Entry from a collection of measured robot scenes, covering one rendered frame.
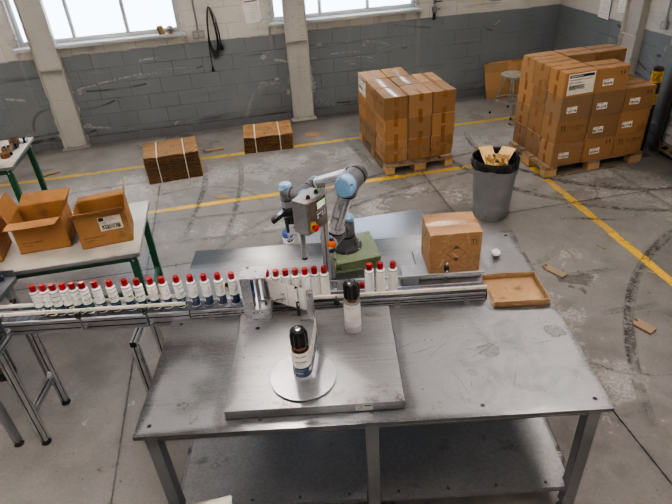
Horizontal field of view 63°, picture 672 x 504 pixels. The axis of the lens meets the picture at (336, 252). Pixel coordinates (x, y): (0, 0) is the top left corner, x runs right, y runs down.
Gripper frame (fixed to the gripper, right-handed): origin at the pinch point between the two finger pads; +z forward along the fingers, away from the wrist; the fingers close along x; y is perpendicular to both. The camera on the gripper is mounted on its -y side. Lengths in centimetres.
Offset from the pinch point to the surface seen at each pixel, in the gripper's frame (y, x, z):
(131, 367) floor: -122, 17, 99
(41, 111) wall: -275, 491, 44
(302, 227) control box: 5, -50, -33
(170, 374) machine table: -71, -87, 17
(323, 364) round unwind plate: 2, -106, 11
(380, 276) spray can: 43, -61, -1
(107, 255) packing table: -121, 46, 21
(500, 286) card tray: 112, -65, 17
